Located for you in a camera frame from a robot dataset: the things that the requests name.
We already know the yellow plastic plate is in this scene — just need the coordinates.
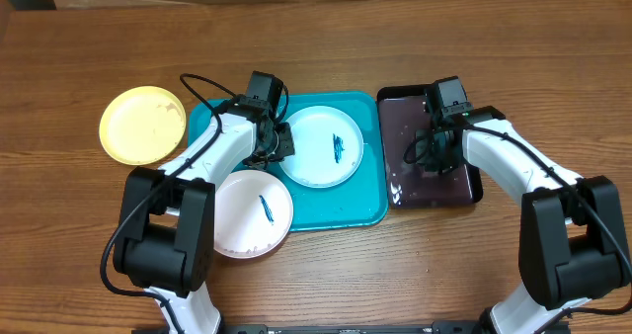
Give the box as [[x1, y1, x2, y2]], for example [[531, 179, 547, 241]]
[[99, 86, 187, 166]]

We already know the teal plastic tray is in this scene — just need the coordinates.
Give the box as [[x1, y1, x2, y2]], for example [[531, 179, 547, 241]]
[[187, 91, 390, 233]]

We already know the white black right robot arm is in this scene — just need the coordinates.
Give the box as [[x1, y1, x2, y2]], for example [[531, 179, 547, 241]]
[[404, 103, 631, 333]]

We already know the black tray with water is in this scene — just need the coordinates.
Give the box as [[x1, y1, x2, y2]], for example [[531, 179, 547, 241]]
[[377, 84, 484, 209]]

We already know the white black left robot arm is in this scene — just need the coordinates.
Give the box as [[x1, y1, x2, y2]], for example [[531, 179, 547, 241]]
[[100, 93, 293, 333]]

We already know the pink plastic plate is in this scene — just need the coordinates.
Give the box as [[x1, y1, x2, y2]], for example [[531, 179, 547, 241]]
[[214, 170, 294, 259]]

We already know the light blue plastic plate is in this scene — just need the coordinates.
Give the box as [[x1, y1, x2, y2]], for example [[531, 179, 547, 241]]
[[280, 106, 364, 188]]

